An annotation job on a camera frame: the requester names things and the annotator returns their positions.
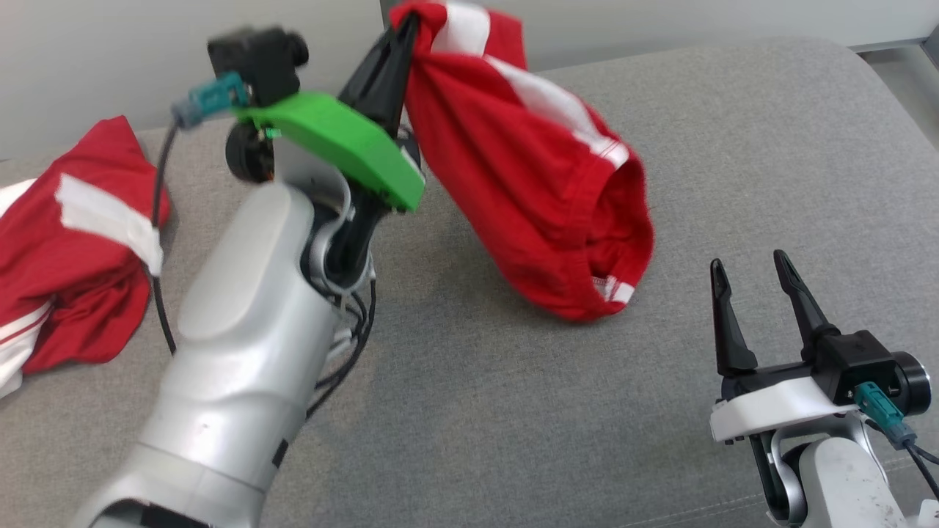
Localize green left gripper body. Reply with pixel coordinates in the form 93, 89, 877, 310
233, 92, 426, 213

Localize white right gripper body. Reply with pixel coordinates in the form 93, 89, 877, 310
709, 356, 881, 444

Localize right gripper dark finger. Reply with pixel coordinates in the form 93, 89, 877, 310
709, 258, 759, 378
772, 249, 841, 360

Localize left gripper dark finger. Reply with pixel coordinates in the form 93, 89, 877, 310
378, 11, 423, 140
337, 29, 401, 118

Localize red shorts white waistband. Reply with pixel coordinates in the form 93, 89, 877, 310
389, 0, 656, 323

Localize red white numbered jersey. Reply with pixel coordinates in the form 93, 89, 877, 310
0, 115, 171, 400

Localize black cylindrical left gripper motor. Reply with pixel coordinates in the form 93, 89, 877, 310
225, 123, 278, 184

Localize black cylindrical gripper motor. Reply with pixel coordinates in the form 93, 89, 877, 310
891, 352, 932, 417
225, 123, 278, 184

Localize black cylindrical right gripper motor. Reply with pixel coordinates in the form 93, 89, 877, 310
891, 352, 932, 417

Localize left teal-plug black cable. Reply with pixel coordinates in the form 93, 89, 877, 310
150, 72, 250, 356

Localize thin black left arm cables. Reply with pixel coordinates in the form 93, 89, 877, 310
304, 275, 379, 420

